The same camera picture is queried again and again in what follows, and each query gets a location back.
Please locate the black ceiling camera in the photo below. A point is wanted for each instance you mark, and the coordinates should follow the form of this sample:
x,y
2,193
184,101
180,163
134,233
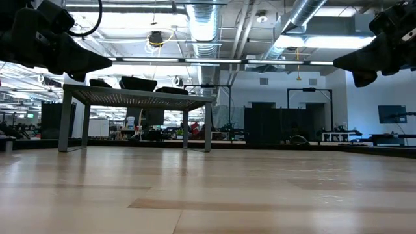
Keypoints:
x,y
156,39

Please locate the black cabinet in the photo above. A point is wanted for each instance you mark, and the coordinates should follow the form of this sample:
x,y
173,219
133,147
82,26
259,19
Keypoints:
x,y
48,117

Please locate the white bottle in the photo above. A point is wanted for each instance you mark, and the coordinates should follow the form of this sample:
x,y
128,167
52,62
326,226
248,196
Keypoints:
x,y
130,123

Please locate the dark wall monitor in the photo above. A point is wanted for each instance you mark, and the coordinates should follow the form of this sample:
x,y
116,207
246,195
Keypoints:
x,y
391,113

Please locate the silver ceiling duct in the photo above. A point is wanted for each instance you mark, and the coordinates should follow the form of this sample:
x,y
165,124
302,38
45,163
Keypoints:
x,y
302,13
203,32

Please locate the white cabinet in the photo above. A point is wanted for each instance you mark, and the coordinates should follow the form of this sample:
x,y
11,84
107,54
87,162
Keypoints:
x,y
99,126

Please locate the grey perforated metal shelf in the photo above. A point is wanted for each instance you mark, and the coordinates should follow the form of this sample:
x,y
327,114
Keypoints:
x,y
136,97

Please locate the dark desk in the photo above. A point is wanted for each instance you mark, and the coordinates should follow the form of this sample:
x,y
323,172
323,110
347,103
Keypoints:
x,y
390,138

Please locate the black square mini plate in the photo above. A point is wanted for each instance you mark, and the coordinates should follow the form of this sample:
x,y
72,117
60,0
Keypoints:
x,y
138,84

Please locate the black leaf-shaped mini plate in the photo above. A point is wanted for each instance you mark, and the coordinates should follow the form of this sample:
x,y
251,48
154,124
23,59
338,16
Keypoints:
x,y
174,91

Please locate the black teardrop mini plate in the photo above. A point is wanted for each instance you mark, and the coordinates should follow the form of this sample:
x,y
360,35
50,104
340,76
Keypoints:
x,y
100,83

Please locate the long ceiling light strip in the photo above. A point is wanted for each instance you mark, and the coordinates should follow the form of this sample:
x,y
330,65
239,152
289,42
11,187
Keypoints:
x,y
211,60

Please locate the small potted plant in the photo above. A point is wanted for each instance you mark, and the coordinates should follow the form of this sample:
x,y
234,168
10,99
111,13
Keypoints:
x,y
179,133

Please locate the black partition panels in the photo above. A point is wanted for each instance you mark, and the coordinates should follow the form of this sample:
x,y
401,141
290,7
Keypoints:
x,y
266,123

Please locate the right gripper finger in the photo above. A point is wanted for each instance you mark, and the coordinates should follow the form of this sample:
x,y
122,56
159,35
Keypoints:
x,y
364,57
364,78

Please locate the white frame table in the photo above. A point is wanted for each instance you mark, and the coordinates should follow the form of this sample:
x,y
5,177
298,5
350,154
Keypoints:
x,y
338,135

